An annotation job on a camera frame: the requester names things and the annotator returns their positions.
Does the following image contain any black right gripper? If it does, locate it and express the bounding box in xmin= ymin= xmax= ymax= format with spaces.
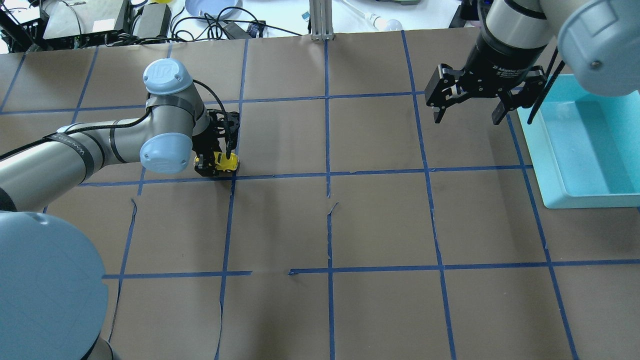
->
xmin=424 ymin=47 xmax=546 ymax=126

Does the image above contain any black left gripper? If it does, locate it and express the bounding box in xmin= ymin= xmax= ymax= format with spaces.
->
xmin=192 ymin=109 xmax=240 ymax=157

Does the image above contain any yellow beetle toy car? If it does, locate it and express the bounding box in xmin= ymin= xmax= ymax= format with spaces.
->
xmin=193 ymin=152 xmax=240 ymax=177

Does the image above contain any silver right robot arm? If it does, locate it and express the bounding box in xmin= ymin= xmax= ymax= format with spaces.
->
xmin=424 ymin=0 xmax=640 ymax=125

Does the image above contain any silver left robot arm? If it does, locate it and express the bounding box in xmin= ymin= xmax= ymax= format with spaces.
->
xmin=46 ymin=59 xmax=457 ymax=360

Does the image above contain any light blue plastic bin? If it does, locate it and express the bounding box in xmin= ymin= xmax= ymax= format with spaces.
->
xmin=517 ymin=74 xmax=640 ymax=209

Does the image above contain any blue plate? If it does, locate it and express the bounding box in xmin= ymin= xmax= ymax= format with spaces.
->
xmin=184 ymin=0 xmax=243 ymax=21

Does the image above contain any white light bulb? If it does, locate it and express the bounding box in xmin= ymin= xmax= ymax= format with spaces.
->
xmin=363 ymin=12 xmax=403 ymax=32

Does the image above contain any black power adapter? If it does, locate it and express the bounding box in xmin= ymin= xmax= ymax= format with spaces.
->
xmin=132 ymin=2 xmax=171 ymax=38

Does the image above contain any grey electronics box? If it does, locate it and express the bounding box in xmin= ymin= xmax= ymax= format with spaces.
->
xmin=43 ymin=0 xmax=132 ymax=41

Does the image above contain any black cables bundle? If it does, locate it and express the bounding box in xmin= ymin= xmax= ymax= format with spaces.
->
xmin=170 ymin=12 xmax=303 ymax=42

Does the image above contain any aluminium extrusion post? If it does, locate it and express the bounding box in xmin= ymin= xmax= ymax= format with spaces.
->
xmin=308 ymin=0 xmax=335 ymax=42

